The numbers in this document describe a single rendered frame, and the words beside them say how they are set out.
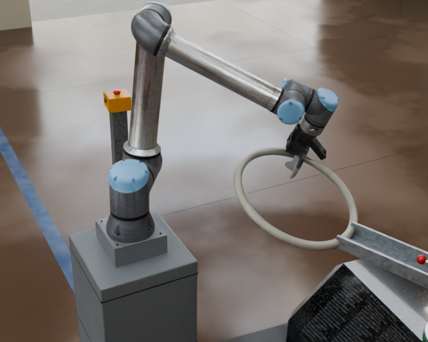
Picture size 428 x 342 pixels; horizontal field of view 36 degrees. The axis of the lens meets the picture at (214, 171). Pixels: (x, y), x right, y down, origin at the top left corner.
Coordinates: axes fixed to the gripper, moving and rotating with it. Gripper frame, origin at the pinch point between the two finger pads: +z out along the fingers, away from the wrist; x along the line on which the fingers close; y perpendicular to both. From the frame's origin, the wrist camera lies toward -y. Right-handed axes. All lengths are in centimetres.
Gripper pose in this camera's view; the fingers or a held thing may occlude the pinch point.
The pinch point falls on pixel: (293, 167)
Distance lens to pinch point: 262.3
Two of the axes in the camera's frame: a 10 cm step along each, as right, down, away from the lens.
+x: -1.6, 6.4, -7.5
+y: -9.3, -3.5, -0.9
